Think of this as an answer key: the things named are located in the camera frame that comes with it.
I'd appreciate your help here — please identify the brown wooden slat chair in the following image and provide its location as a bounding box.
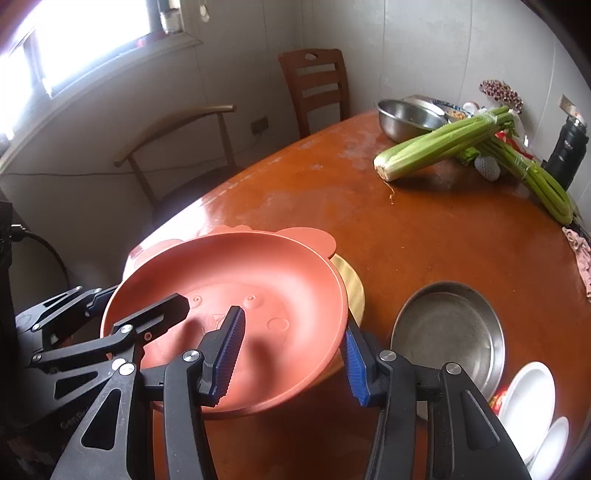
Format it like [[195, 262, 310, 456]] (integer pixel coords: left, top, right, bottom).
[[277, 48, 351, 139]]

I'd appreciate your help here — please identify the yellow shell-shaped plate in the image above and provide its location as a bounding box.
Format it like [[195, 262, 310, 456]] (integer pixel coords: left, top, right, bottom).
[[331, 253, 366, 325]]

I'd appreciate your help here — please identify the pink crumpled cloth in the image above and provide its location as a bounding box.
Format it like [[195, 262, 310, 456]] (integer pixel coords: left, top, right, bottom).
[[562, 227, 591, 302]]

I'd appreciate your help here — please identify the black cable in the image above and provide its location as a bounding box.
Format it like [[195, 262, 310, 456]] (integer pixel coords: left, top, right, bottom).
[[8, 223, 73, 292]]

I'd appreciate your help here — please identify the dried red flower bunch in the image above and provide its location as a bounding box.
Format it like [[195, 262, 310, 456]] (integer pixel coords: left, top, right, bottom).
[[479, 79, 524, 114]]

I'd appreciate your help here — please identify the thick celery bunch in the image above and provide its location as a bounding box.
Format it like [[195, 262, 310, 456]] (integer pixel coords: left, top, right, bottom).
[[374, 106, 515, 182]]

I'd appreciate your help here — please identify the orange bear-shaped plate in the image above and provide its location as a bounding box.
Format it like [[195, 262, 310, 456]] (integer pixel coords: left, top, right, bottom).
[[100, 224, 350, 416]]

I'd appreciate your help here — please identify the window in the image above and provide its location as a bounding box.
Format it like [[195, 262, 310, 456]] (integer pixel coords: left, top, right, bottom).
[[1, 1, 201, 142]]

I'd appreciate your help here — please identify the large red paper noodle bowl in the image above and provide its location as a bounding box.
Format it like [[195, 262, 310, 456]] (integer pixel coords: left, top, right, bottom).
[[490, 361, 556, 464]]

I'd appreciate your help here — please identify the black thermos bottle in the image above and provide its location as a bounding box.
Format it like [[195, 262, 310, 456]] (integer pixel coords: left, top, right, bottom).
[[542, 115, 589, 191]]

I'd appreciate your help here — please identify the wall power socket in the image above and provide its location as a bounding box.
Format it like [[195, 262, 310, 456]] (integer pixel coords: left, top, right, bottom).
[[250, 116, 270, 136]]

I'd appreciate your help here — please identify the steel bowl at table back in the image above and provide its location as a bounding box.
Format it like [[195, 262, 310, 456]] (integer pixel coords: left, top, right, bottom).
[[376, 99, 448, 143]]

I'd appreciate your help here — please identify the shallow steel round pan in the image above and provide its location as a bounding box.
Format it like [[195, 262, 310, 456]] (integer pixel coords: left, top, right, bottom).
[[391, 281, 506, 400]]

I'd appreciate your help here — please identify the thin green celery bunch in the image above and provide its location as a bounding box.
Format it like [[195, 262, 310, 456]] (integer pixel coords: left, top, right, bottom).
[[476, 137, 574, 226]]

